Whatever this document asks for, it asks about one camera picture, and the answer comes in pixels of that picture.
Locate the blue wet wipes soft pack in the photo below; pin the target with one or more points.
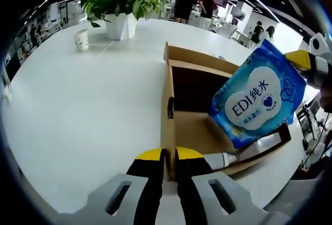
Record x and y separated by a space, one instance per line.
254 100

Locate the green plant in white pot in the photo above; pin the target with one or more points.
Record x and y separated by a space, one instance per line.
122 2

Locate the white spray bottle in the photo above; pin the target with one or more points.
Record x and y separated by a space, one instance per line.
219 160

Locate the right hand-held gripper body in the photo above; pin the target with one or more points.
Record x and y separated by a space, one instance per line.
323 44

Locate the brown cardboard shoe box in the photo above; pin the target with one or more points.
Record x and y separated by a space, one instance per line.
168 85

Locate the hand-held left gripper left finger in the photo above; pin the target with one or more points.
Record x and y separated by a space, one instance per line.
122 199

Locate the group of white office chairs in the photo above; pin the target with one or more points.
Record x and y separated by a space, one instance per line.
228 29

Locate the white long carton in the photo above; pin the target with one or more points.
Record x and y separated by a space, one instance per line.
264 143

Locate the patterned paper cup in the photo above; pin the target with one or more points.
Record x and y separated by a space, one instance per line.
81 41

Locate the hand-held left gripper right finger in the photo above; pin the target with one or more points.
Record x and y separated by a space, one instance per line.
210 199

